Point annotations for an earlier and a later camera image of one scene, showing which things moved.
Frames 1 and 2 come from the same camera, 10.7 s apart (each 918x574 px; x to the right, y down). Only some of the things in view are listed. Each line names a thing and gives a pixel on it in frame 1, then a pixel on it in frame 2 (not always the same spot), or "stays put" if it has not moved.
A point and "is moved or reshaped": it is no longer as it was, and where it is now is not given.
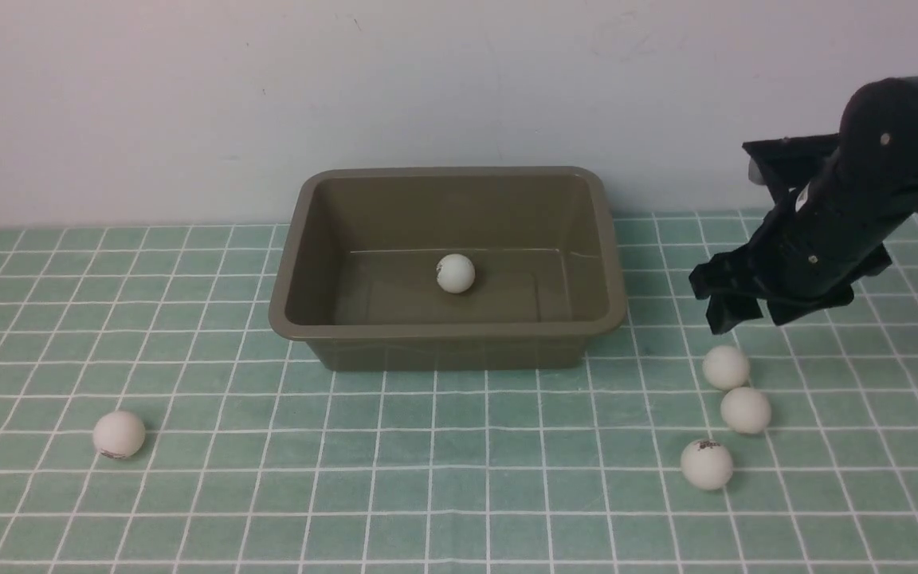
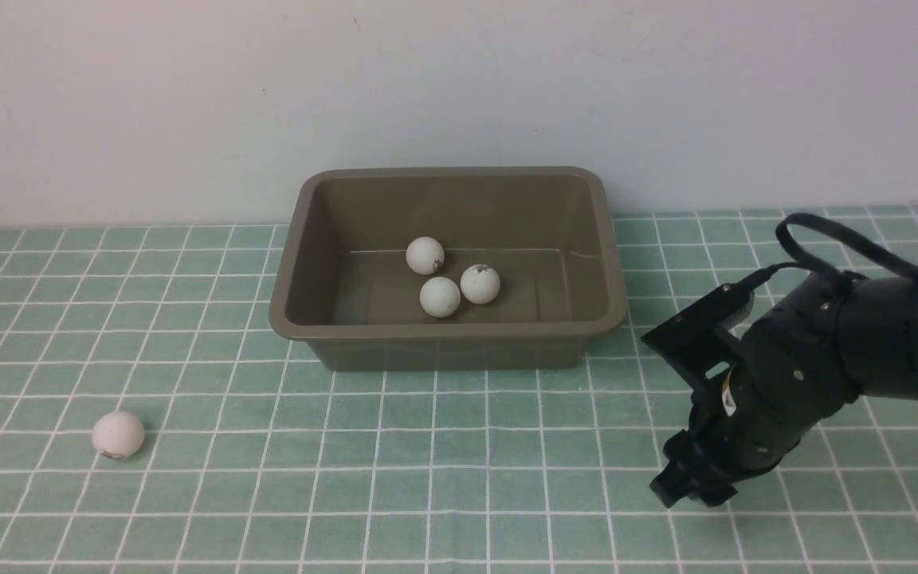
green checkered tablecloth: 253,463 stays put
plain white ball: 745,410 is moved or reshaped
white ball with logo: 725,367 is moved or reshaped
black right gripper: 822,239 to 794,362
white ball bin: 455,273 to 425,255
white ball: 119,434 stays put
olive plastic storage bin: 362,246 stays put
